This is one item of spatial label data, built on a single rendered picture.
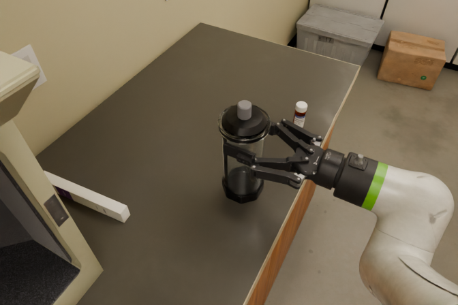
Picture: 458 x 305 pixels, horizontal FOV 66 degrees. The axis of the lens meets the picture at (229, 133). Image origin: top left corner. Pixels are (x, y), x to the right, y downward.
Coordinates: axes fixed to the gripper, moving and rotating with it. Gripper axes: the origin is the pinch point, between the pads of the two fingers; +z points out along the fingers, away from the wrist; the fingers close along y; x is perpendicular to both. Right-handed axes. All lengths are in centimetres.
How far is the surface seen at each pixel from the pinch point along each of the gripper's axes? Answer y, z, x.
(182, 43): -53, 55, 20
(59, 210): 33.2, 17.1, -4.2
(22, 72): 33.9, 5.8, -35.4
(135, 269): 28.4, 11.7, 21.5
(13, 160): 34.8, 17.1, -18.3
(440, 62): -213, -52, 88
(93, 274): 34.1, 17.4, 19.1
